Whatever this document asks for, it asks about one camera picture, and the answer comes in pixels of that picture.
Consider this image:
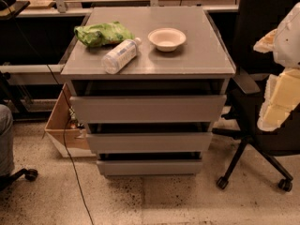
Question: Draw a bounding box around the grey drawer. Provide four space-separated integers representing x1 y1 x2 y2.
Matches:
70 96 226 124
86 132 212 154
97 159 202 176

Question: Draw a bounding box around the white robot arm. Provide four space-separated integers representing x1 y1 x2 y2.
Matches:
253 3 300 131

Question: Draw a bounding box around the grey top drawer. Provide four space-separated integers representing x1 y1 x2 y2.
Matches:
70 96 226 124

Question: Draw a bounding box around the grey drawer cabinet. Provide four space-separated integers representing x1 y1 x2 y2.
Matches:
62 7 235 161

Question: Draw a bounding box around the grey bottom drawer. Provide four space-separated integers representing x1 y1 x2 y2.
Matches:
97 159 202 176

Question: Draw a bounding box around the clear plastic water bottle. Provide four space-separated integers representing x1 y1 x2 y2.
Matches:
101 37 142 74

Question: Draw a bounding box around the white paper bowl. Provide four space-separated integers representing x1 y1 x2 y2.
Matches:
148 28 187 53

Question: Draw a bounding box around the green chip bag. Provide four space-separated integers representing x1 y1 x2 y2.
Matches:
74 22 135 47

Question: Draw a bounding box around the cardboard box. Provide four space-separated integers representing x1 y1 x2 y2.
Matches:
45 83 94 158

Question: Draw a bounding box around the black chair base left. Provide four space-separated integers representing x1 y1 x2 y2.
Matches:
0 169 38 191

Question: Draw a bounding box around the person leg in jeans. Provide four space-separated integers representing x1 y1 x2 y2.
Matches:
0 105 14 177

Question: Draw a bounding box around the black office chair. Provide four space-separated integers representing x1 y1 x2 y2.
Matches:
213 0 300 192

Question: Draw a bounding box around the black floor cable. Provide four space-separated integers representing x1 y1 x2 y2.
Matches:
0 0 95 225

